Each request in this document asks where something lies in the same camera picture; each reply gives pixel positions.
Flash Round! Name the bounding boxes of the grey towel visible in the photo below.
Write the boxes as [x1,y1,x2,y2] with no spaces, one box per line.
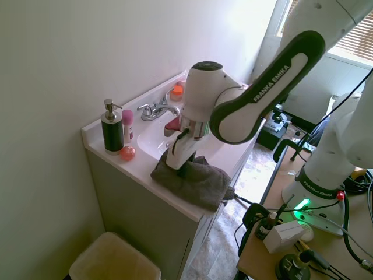
[150,149,237,212]

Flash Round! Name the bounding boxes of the black case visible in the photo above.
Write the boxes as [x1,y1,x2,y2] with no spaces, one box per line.
[256,109,293,151]

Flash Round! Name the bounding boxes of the small white box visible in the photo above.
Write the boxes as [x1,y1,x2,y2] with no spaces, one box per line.
[262,220,305,254]

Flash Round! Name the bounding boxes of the red grey wrist camera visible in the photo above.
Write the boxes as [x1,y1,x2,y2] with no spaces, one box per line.
[163,114,188,138]

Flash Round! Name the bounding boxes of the black chrome soap dispenser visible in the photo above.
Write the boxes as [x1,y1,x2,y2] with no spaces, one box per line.
[100,98,125,156]

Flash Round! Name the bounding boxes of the black C-clamp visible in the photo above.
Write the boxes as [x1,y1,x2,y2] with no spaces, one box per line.
[272,138,317,163]

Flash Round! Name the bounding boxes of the white sink countertop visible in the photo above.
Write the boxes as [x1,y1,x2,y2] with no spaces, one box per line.
[80,71,263,221]

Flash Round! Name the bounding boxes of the black round stand base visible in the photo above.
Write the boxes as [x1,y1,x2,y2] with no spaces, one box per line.
[275,252,313,280]

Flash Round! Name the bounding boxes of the chrome faucet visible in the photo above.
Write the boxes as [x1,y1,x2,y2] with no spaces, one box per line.
[136,87,182,122]

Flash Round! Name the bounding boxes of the trash bin with bag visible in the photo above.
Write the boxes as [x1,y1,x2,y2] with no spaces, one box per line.
[68,232,162,280]

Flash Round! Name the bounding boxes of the small pink round object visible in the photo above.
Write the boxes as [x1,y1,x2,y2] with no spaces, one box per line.
[120,145,138,161]

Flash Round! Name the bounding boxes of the white round puck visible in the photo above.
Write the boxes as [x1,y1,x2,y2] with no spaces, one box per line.
[298,222,315,242]

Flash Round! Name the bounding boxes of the small jar orange lid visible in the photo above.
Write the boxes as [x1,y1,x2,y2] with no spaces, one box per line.
[170,85,185,103]

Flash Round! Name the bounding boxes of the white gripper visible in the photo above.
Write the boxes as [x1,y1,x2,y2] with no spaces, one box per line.
[164,131,199,179]

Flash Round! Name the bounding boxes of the black table clamp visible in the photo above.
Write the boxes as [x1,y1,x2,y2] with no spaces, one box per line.
[242,202,272,232]

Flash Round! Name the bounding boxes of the black tripod leg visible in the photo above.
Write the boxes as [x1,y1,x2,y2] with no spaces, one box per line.
[233,193,252,205]

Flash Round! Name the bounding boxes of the grey hose cable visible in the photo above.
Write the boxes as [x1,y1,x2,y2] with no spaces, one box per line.
[341,198,373,271]

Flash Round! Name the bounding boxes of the grey vanity cabinet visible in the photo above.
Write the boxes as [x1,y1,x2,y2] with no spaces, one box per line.
[86,139,258,280]

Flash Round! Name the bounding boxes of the blue cloth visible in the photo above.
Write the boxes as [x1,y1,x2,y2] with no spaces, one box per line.
[307,115,332,148]

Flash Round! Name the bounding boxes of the pink deodorant stick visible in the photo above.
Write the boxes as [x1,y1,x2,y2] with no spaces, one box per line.
[121,109,135,145]

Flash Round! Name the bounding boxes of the window blinds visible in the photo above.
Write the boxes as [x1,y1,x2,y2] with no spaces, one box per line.
[326,8,373,62]

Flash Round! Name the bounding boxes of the dark dropper bottle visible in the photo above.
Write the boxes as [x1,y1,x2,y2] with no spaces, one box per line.
[255,211,278,241]

